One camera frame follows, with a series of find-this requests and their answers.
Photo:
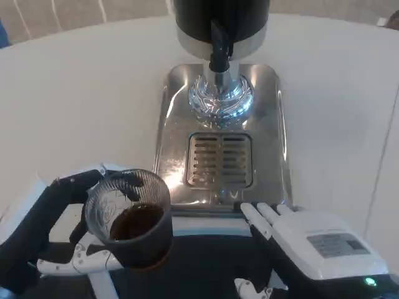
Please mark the blurred blue object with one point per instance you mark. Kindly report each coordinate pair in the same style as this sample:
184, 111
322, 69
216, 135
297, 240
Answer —
2, 32

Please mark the black steel drink dispenser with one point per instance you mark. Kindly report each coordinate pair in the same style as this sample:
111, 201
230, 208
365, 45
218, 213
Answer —
193, 15

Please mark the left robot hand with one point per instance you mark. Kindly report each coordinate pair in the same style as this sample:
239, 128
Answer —
31, 224

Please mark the steel drip tray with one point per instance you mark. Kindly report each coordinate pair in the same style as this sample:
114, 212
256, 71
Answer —
171, 130

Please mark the clear ribbed glass cup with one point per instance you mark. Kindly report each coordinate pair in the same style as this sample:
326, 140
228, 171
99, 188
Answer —
137, 224

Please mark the black robot torso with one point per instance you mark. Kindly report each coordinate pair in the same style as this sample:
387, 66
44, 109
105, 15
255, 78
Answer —
202, 264

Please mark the blurred brown object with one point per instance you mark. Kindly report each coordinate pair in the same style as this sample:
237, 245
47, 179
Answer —
392, 20

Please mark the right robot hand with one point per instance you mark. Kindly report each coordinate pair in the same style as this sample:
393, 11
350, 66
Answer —
311, 236

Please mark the black dispenser tap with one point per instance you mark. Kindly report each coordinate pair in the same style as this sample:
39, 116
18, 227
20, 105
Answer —
219, 46

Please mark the slotted steel drain grid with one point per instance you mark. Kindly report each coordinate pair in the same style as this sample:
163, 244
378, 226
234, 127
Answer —
219, 160

